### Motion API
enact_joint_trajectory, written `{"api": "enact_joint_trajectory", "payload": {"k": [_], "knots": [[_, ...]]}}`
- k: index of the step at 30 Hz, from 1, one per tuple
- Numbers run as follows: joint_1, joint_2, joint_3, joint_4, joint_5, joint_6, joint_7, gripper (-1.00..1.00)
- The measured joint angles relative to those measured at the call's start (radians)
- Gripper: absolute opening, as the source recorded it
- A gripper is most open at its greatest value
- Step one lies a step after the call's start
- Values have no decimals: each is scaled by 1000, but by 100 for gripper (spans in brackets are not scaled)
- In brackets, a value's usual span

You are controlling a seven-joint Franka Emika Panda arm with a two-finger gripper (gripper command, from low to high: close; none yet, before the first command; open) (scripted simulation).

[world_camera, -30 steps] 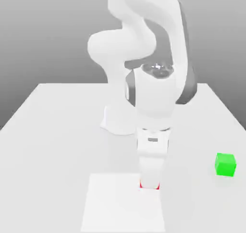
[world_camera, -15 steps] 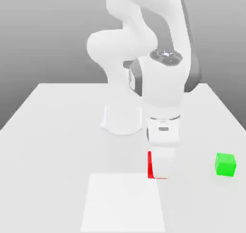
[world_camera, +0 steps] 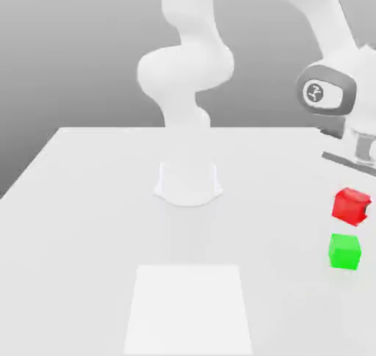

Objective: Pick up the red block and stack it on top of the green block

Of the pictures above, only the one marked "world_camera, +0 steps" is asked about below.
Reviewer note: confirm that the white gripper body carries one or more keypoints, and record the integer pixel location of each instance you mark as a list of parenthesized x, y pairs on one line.
[(349, 163)]

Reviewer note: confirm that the small red cube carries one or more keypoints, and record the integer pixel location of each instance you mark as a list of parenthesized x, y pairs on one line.
[(349, 207)]

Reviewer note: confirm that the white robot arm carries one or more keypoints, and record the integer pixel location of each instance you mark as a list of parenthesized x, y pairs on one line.
[(188, 68)]

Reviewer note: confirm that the small green cube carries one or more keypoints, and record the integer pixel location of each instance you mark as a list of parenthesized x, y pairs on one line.
[(344, 253)]

